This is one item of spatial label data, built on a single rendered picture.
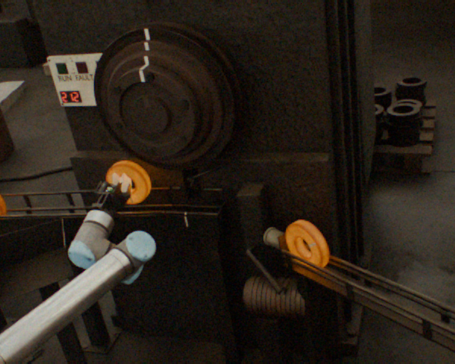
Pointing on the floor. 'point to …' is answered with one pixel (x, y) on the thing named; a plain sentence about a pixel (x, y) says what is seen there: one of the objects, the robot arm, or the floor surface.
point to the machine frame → (239, 155)
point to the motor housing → (273, 315)
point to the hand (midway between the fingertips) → (127, 177)
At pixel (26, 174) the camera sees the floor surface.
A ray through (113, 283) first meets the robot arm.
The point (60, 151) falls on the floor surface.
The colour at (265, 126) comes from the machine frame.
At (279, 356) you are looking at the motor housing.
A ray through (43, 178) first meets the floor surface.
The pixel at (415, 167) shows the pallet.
